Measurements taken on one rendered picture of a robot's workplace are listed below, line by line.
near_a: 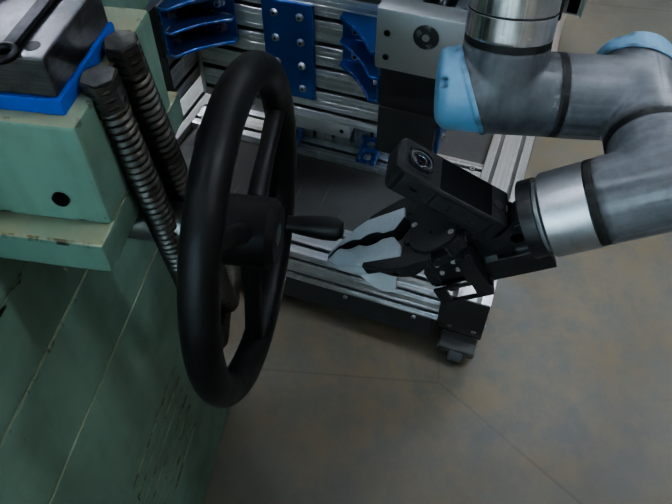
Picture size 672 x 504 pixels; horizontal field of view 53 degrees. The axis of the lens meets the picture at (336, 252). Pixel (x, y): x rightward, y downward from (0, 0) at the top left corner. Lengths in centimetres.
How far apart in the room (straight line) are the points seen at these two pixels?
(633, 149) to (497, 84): 12
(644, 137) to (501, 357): 94
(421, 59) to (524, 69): 35
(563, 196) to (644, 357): 102
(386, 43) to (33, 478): 65
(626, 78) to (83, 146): 44
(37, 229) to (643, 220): 46
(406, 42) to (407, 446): 77
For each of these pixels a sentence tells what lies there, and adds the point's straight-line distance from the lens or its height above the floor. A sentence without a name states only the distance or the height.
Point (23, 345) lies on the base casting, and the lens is 62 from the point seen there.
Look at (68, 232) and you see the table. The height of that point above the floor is 87.
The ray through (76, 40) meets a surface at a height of 99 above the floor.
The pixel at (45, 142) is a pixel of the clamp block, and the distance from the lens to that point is 47.
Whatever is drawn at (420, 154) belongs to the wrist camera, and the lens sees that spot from 57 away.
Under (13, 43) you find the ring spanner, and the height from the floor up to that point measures 101.
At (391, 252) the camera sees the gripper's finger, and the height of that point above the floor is 75.
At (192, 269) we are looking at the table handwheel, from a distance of 43.
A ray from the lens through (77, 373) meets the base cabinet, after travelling 72.
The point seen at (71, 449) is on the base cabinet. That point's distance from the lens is 74.
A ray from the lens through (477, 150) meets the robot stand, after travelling 156.
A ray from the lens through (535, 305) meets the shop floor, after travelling 157.
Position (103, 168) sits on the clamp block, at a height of 91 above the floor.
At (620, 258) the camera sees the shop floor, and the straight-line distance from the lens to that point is 172.
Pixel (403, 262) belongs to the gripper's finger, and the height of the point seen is 76.
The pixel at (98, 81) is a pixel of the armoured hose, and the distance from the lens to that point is 46.
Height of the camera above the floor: 123
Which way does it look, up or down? 50 degrees down
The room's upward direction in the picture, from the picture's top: straight up
